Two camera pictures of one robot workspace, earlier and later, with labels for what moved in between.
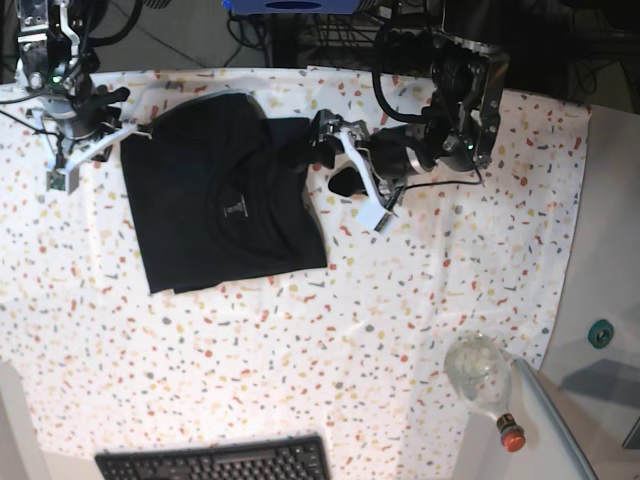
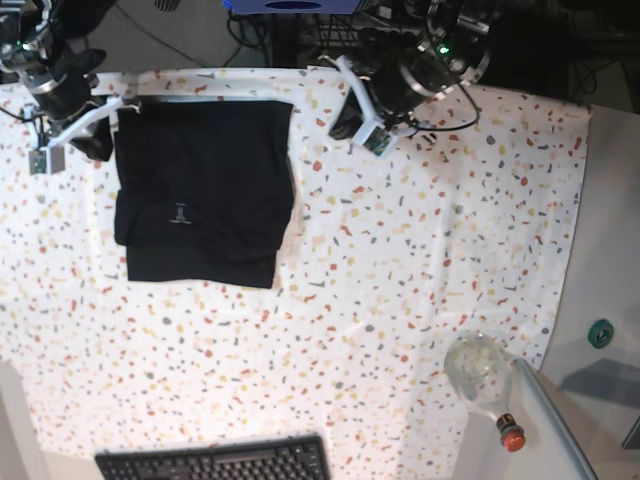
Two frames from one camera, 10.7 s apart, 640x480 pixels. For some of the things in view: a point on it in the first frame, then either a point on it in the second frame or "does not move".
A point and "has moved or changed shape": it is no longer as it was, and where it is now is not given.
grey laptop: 598,401 does not move
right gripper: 393,154 -> 392,89
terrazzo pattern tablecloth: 356,352 does not move
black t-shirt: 219,195 has moved or changed shape
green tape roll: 600,333 does not move
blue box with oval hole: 292,7 does not move
